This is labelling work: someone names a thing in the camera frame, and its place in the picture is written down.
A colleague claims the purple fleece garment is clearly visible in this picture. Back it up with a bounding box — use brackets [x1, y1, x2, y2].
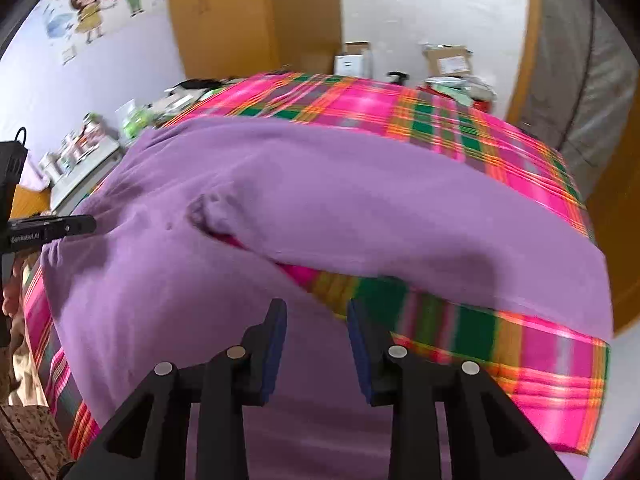
[39, 115, 615, 480]

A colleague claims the person's left hand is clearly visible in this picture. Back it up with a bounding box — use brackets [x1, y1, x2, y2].
[2, 257, 25, 318]

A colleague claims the pink plaid bed sheet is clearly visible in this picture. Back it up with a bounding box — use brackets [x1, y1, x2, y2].
[22, 71, 612, 461]

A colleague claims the cluttered white bedside table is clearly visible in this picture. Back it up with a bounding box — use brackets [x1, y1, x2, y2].
[38, 113, 125, 216]

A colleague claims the wooden wardrobe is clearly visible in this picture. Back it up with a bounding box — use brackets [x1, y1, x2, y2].
[168, 0, 343, 79]

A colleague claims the red box with papers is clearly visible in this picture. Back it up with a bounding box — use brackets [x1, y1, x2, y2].
[418, 75, 497, 113]

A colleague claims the white cardboard box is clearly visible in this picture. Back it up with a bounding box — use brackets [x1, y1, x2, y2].
[333, 41, 373, 79]

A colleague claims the plastic door curtain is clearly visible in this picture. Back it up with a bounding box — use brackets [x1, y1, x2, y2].
[518, 0, 639, 197]

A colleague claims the brown cardboard box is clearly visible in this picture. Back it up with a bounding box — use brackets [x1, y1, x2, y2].
[423, 44, 473, 77]

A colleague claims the cartoon couple wall sticker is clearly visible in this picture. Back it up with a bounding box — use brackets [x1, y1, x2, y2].
[36, 0, 167, 64]

